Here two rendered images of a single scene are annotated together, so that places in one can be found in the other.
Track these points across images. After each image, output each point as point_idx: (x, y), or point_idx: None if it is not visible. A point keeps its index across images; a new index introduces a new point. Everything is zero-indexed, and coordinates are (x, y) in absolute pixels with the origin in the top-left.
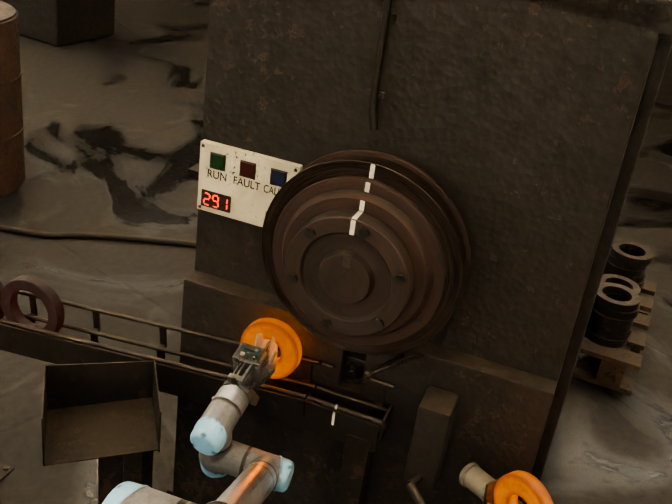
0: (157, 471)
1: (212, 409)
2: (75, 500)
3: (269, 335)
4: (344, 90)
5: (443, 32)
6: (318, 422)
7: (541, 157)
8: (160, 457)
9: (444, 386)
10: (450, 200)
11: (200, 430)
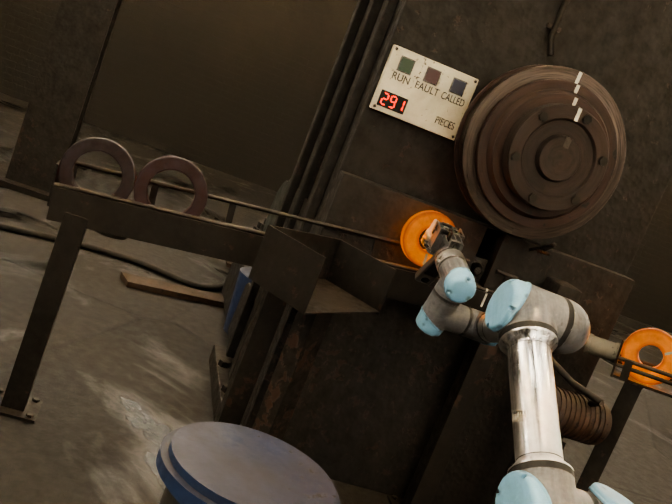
0: (181, 410)
1: (458, 262)
2: (129, 430)
3: None
4: (529, 21)
5: None
6: (468, 305)
7: (656, 95)
8: (173, 399)
9: (556, 277)
10: None
11: (464, 275)
